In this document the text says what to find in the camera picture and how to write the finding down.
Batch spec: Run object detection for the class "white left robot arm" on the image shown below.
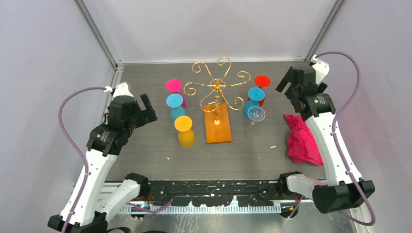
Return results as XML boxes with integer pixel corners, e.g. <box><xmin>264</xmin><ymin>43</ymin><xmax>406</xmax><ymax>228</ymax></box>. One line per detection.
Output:
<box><xmin>48</xmin><ymin>82</ymin><xmax>157</xmax><ymax>233</ymax></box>

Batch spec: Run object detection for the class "red wine glass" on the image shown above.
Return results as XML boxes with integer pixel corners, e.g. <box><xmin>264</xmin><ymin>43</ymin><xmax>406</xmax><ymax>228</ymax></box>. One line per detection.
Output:
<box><xmin>254</xmin><ymin>75</ymin><xmax>271</xmax><ymax>107</ymax></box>

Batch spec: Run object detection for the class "yellow wine glass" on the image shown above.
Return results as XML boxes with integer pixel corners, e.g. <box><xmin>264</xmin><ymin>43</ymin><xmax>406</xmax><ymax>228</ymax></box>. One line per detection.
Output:
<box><xmin>174</xmin><ymin>116</ymin><xmax>195</xmax><ymax>148</ymax></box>

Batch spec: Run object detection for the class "gold wire wine glass rack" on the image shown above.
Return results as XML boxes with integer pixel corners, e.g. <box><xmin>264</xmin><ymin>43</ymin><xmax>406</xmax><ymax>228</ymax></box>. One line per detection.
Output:
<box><xmin>183</xmin><ymin>57</ymin><xmax>251</xmax><ymax>144</ymax></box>

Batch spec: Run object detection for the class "pink wine glass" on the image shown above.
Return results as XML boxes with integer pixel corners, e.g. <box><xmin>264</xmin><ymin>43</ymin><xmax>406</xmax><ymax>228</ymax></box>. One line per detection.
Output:
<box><xmin>165</xmin><ymin>79</ymin><xmax>186</xmax><ymax>108</ymax></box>

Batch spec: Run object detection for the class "clear wine glass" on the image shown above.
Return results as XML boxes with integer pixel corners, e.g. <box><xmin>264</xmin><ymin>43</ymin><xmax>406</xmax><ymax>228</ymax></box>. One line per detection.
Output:
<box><xmin>243</xmin><ymin>106</ymin><xmax>266</xmax><ymax>140</ymax></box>

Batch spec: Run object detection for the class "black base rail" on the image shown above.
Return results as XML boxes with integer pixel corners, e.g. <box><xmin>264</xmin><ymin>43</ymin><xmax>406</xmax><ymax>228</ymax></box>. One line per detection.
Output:
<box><xmin>132</xmin><ymin>180</ymin><xmax>300</xmax><ymax>207</ymax></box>

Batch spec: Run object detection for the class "blue wine glass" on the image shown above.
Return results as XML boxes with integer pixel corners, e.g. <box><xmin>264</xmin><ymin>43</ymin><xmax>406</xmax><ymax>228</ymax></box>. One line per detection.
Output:
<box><xmin>166</xmin><ymin>93</ymin><xmax>186</xmax><ymax>123</ymax></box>
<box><xmin>242</xmin><ymin>87</ymin><xmax>265</xmax><ymax>119</ymax></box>

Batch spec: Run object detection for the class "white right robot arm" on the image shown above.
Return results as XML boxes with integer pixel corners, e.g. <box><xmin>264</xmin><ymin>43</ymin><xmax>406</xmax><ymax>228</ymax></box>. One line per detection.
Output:
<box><xmin>276</xmin><ymin>55</ymin><xmax>376</xmax><ymax>214</ymax></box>

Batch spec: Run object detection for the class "crumpled pink cloth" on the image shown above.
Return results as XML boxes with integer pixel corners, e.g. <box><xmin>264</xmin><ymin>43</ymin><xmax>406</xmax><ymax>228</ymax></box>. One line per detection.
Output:
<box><xmin>284</xmin><ymin>114</ymin><xmax>324</xmax><ymax>166</ymax></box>

